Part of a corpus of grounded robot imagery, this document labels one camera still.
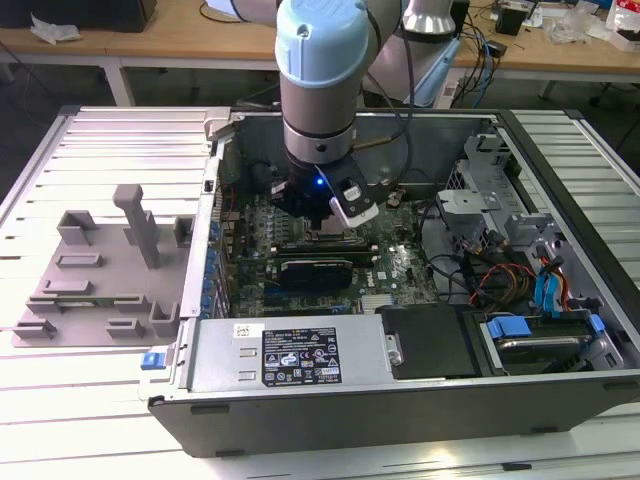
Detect metal socket cover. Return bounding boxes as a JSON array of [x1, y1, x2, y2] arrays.
[[308, 218, 354, 243]]

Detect CPU socket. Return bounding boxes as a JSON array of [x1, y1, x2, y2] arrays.
[[303, 217, 355, 243]]

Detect black graphics card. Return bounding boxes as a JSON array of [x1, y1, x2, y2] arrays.
[[277, 257, 354, 290]]

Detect green motherboard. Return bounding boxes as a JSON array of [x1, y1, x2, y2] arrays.
[[214, 184, 441, 319]]

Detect silver chipset heatsink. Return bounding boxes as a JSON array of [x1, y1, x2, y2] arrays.
[[360, 293, 397, 315]]

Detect grey metal drive cage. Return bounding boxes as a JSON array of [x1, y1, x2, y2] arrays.
[[433, 124, 569, 261]]

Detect silver power supply unit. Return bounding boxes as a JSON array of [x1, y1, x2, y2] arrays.
[[187, 314, 396, 394]]

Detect black plastic drive cover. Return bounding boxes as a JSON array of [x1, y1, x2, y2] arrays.
[[374, 303, 484, 381]]

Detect grey parts rack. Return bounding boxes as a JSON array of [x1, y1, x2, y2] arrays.
[[10, 183, 196, 349]]

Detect wooden desk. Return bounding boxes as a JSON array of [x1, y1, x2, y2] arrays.
[[0, 0, 640, 109]]

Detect black open PC case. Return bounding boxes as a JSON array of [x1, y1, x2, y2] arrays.
[[137, 106, 640, 459]]

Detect small black box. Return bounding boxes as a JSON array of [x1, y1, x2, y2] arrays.
[[494, 4, 527, 37]]

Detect hard disk in blue carrier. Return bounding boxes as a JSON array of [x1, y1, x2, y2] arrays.
[[479, 312, 606, 376]]

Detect crumpled white plastic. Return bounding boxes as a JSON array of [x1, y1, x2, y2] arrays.
[[29, 12, 82, 46]]

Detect clear plastic bags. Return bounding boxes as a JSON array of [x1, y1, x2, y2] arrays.
[[544, 7, 609, 45]]

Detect red and white bag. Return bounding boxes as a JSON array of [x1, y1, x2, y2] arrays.
[[607, 0, 640, 51]]

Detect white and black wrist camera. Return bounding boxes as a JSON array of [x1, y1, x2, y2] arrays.
[[314, 162, 380, 229]]

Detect black camera cable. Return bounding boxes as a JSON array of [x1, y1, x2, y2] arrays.
[[367, 9, 417, 201]]

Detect red yellow wire bundle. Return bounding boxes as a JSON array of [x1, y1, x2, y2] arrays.
[[462, 247, 539, 307]]

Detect blue data wire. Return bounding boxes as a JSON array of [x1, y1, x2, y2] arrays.
[[532, 269, 569, 321]]

